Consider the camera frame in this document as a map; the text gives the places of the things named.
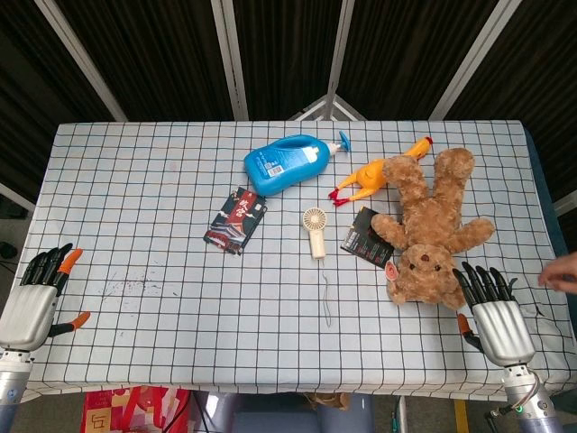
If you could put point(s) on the white triangular screen foot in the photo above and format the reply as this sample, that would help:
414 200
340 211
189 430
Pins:
326 108

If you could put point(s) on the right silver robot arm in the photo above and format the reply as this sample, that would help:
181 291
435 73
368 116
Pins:
527 397

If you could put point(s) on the beige handheld fan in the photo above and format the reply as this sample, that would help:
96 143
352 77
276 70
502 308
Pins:
316 230

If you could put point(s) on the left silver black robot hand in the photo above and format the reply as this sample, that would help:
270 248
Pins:
27 311

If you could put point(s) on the blue pump detergent bottle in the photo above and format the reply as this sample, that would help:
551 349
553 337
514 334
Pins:
284 164

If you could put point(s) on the red patterned bag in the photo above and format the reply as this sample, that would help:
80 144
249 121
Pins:
130 410

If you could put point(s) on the yellow rubber chicken toy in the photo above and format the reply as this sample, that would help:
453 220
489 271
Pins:
367 178

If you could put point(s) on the dark box with red print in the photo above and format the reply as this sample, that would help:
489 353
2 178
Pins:
235 221

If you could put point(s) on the white screen frame post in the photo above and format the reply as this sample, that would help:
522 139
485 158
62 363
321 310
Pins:
81 61
231 58
473 58
336 49

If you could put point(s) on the white black checked tablecloth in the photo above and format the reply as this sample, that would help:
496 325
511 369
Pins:
180 315

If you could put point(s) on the brown teddy bear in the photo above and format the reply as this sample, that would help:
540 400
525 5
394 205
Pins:
428 216

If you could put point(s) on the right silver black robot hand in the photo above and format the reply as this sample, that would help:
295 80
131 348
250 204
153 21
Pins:
502 327

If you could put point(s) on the black printed booklet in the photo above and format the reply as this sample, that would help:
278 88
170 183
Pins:
360 239

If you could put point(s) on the person's bare hand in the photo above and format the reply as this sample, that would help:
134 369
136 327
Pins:
561 273

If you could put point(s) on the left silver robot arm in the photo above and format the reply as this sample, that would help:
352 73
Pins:
11 388

